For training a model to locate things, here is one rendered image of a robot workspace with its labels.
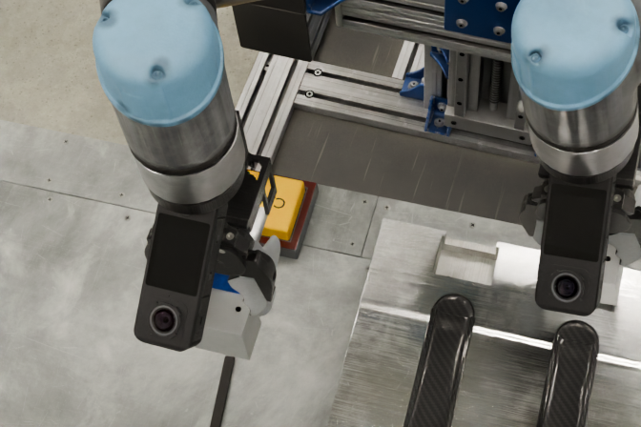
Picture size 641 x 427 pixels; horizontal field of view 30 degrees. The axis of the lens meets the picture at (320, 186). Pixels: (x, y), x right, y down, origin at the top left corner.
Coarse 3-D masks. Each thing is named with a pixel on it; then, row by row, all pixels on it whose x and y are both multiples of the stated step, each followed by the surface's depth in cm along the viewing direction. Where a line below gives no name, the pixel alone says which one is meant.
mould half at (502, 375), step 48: (384, 240) 109; (432, 240) 109; (384, 288) 107; (432, 288) 106; (480, 288) 106; (528, 288) 106; (624, 288) 105; (384, 336) 105; (480, 336) 104; (528, 336) 103; (624, 336) 103; (384, 384) 103; (480, 384) 102; (528, 384) 102; (624, 384) 101
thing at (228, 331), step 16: (256, 224) 105; (224, 288) 102; (224, 304) 99; (240, 304) 99; (208, 320) 99; (224, 320) 99; (240, 320) 99; (256, 320) 102; (208, 336) 100; (224, 336) 99; (240, 336) 98; (256, 336) 103; (224, 352) 102; (240, 352) 101
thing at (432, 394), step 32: (448, 320) 105; (576, 320) 104; (448, 352) 104; (576, 352) 103; (416, 384) 102; (448, 384) 103; (576, 384) 102; (416, 416) 102; (448, 416) 101; (544, 416) 100; (576, 416) 101
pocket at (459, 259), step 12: (444, 240) 110; (456, 240) 110; (444, 252) 111; (456, 252) 111; (468, 252) 110; (480, 252) 110; (492, 252) 109; (444, 264) 110; (456, 264) 110; (468, 264) 110; (480, 264) 110; (492, 264) 110; (456, 276) 110; (468, 276) 110; (480, 276) 110; (492, 276) 110
